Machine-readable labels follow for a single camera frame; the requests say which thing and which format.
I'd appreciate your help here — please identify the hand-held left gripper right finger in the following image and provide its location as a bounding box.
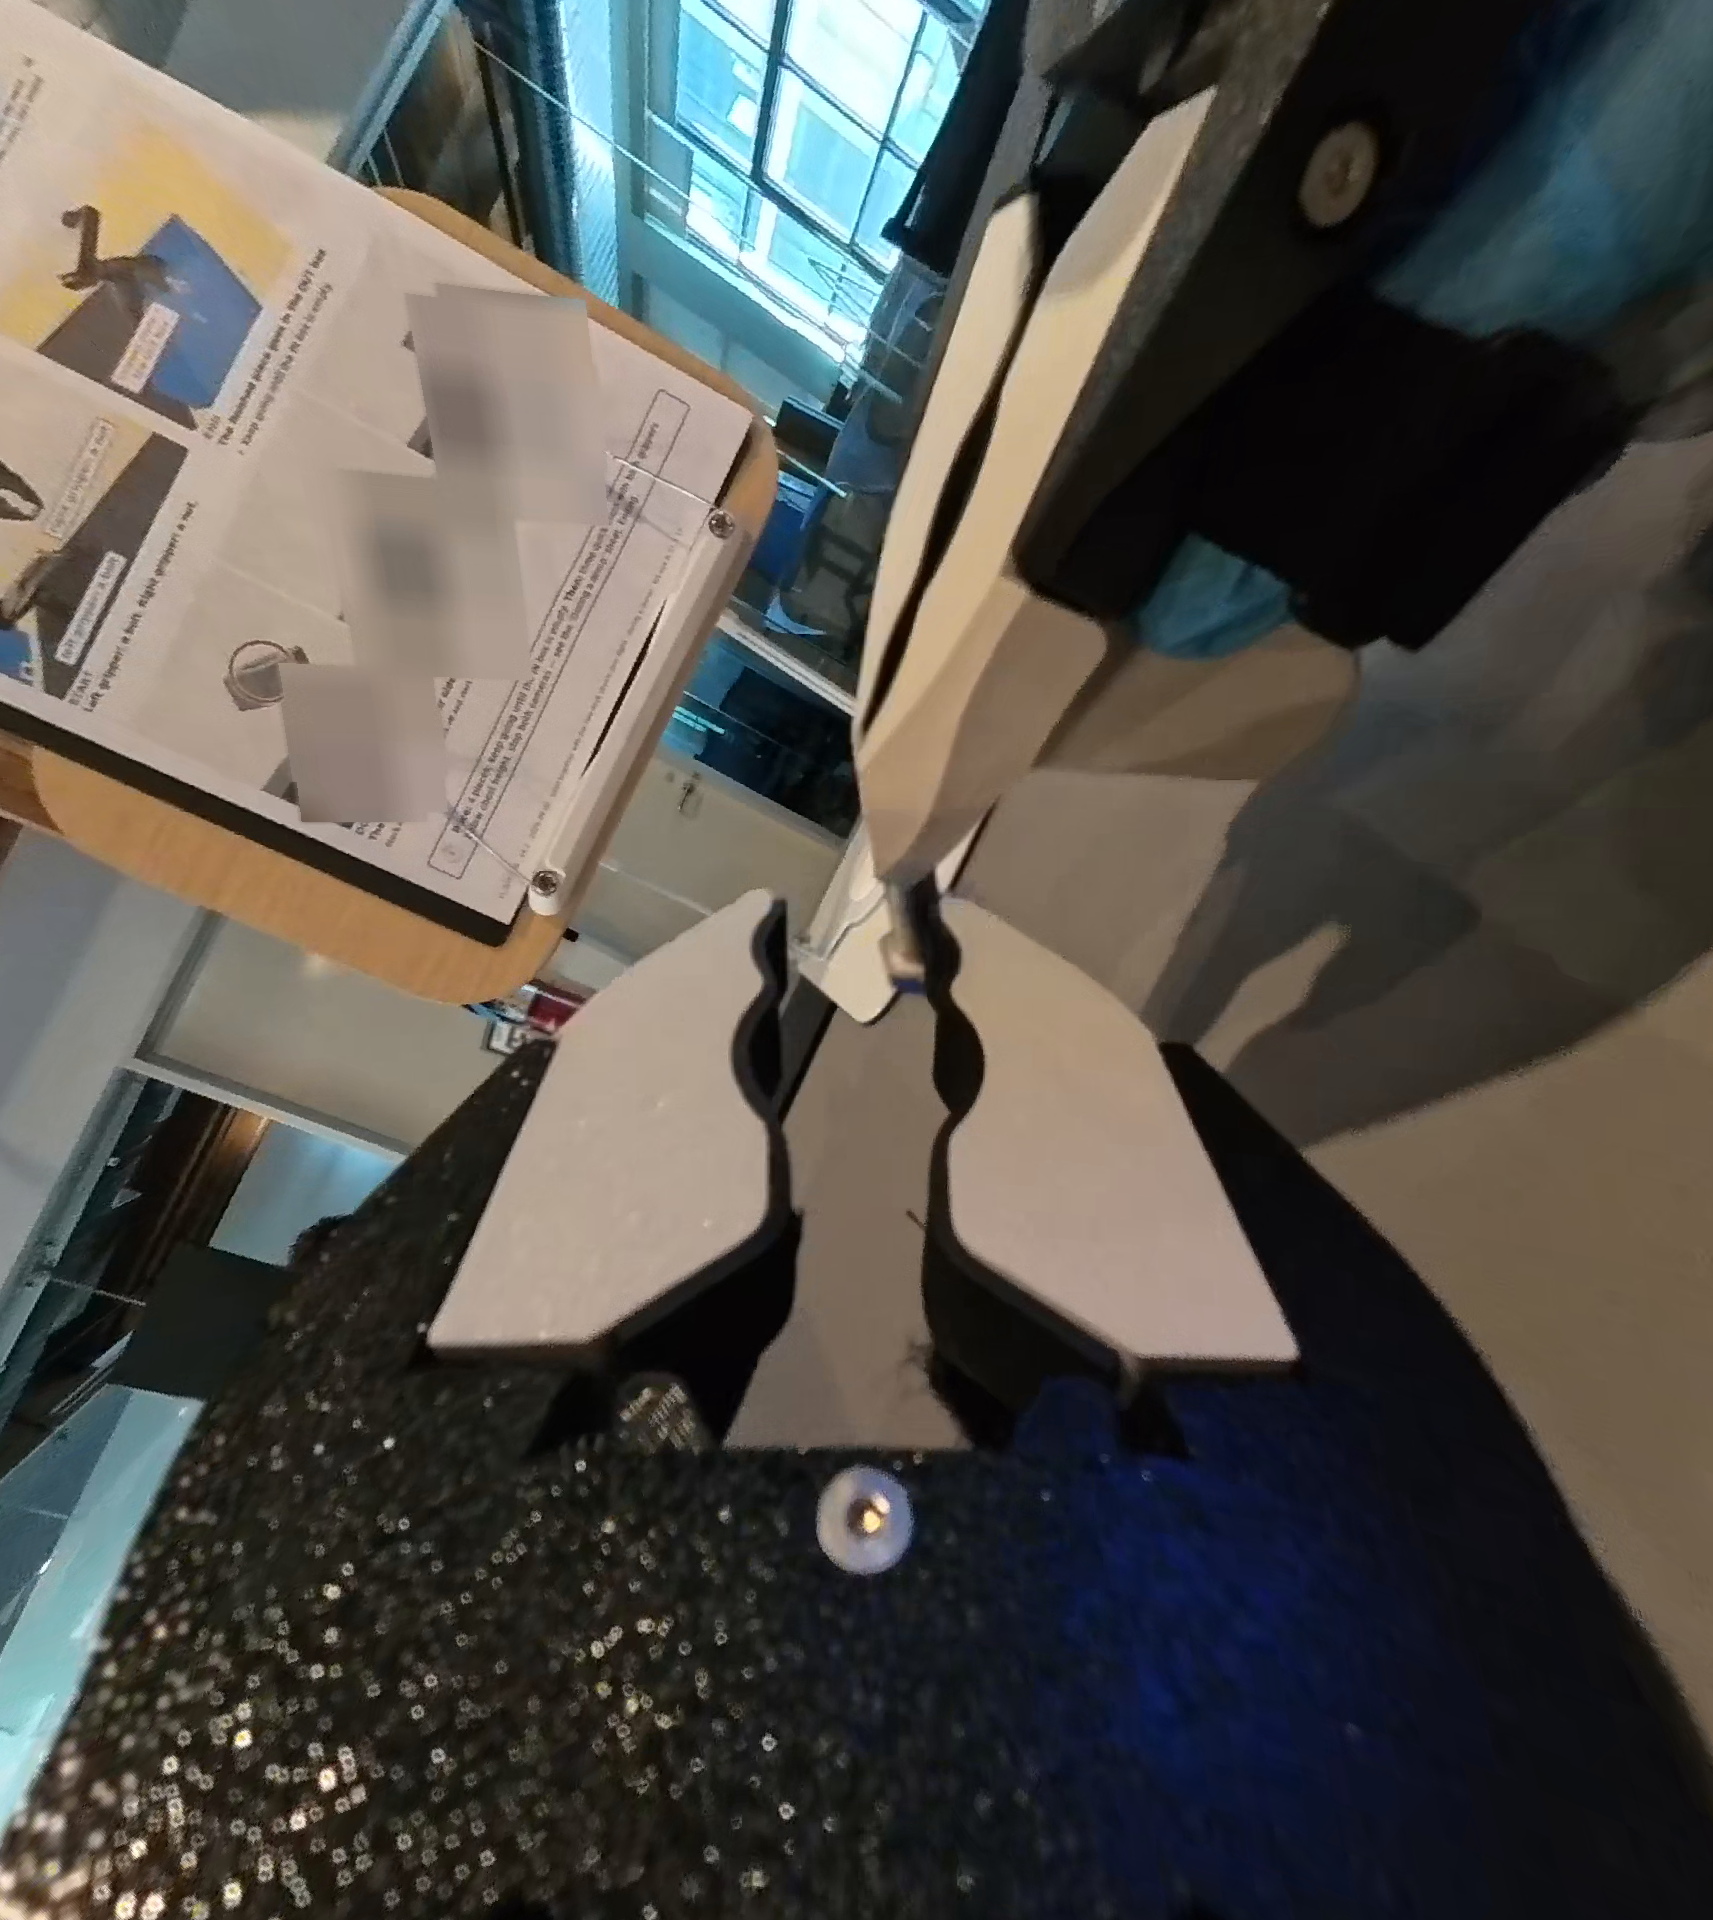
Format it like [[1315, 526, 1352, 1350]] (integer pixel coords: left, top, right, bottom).
[[922, 894, 1307, 1381]]

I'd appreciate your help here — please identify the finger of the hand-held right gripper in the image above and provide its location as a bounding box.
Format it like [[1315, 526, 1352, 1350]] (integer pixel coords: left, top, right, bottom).
[[860, 82, 1363, 887], [857, 192, 1056, 740]]

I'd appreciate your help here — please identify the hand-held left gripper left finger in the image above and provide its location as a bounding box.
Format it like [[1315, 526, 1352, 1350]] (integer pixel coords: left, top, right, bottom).
[[424, 887, 804, 1374]]

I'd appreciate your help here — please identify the person's right hand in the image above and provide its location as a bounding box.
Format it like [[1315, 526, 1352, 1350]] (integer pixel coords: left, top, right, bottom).
[[1141, 125, 1713, 666]]

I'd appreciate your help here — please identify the paned window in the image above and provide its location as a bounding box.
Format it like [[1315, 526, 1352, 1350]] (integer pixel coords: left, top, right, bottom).
[[555, 0, 1011, 293]]

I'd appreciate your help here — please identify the instruction sheet on wooden stand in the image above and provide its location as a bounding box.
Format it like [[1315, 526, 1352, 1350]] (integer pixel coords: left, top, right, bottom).
[[0, 0, 907, 1032]]

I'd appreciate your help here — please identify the printed instruction sheet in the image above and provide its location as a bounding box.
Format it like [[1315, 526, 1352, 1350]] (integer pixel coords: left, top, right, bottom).
[[0, 0, 753, 928]]

